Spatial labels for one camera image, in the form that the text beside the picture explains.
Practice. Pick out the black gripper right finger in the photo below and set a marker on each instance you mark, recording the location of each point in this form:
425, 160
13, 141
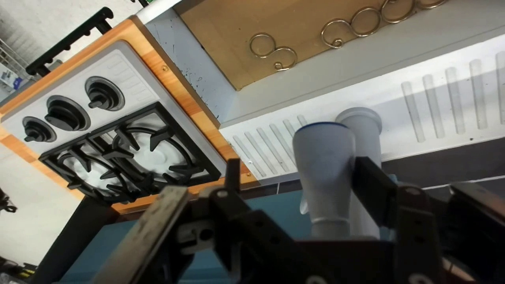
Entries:
376, 190

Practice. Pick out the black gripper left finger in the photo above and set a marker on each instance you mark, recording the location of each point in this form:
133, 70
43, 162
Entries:
234, 184

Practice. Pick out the teal plastic bin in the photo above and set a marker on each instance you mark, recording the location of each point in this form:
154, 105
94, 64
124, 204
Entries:
282, 210

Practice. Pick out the black burner grate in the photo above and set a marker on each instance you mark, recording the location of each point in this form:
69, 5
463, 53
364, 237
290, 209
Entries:
132, 158

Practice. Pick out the white sink with drainboard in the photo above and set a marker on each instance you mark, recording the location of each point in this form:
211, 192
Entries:
342, 84

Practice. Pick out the gray toy stove top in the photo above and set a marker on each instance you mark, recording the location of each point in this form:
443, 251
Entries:
132, 79

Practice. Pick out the black stove knob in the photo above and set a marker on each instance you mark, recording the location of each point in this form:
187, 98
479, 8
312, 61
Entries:
67, 114
39, 132
103, 95

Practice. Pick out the toy stove with wooden frame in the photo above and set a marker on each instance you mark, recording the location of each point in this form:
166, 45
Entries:
174, 84

